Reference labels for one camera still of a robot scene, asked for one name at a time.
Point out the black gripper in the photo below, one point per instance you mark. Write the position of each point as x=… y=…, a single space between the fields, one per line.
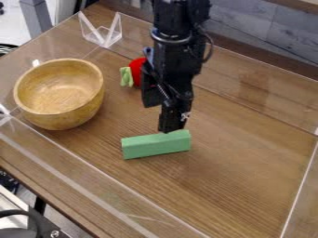
x=174 y=62

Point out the green rectangular block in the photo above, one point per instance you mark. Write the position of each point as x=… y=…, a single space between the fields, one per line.
x=155 y=144

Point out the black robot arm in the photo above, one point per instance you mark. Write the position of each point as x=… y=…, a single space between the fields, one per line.
x=179 y=16

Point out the brown wooden bowl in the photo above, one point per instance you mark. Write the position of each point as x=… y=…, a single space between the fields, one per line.
x=60 y=93

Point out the red plush strawberry toy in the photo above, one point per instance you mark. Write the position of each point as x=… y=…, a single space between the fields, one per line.
x=131 y=73

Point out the black device under table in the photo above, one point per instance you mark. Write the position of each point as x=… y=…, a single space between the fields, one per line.
x=39 y=227

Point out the clear acrylic corner bracket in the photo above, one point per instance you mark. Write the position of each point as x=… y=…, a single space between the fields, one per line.
x=102 y=36

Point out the clear acrylic tray wall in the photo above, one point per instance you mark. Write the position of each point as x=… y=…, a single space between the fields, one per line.
x=107 y=209

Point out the grey post in background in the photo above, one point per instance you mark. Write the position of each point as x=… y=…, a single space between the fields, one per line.
x=36 y=16

